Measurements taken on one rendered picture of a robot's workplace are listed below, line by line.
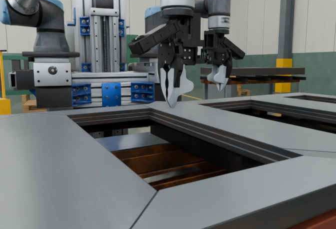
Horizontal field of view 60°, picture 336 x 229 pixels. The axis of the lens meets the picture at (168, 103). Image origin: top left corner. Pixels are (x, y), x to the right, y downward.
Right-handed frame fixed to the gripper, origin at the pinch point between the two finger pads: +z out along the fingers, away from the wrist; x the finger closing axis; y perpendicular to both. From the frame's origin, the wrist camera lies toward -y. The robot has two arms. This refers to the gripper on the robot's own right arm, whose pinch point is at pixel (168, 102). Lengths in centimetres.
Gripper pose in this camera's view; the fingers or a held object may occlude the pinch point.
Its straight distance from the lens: 65.5
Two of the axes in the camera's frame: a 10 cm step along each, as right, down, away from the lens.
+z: 0.0, 9.9, 1.4
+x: -4.9, -1.2, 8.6
